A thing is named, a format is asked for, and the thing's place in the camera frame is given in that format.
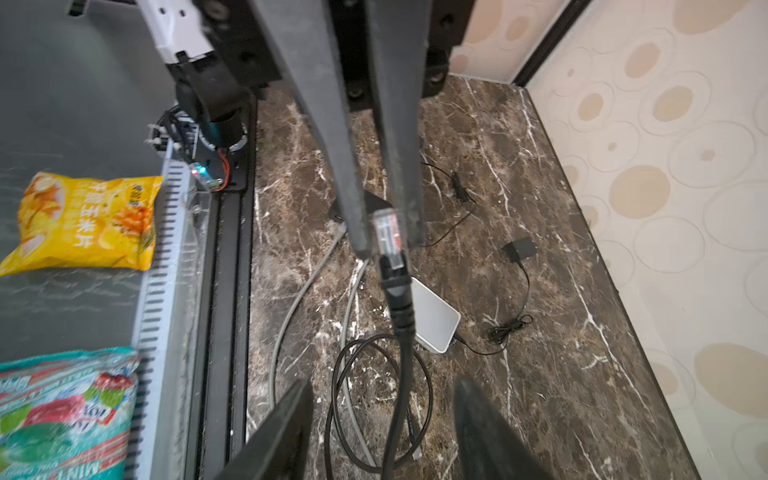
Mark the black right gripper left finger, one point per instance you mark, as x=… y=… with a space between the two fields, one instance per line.
x=279 y=447

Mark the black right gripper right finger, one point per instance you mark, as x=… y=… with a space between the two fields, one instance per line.
x=488 y=448

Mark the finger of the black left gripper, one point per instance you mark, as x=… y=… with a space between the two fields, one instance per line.
x=397 y=43
x=302 y=41

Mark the black power adapter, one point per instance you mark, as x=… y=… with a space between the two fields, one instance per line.
x=520 y=249

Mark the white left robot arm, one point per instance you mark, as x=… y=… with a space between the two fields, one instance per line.
x=218 y=56

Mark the green white snack packet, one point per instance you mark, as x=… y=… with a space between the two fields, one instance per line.
x=68 y=415

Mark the yellow snack packet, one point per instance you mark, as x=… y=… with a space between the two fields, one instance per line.
x=82 y=223

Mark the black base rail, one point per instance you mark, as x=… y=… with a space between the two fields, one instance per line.
x=217 y=420

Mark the black vertical frame post left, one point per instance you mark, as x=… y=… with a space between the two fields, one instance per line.
x=572 y=11

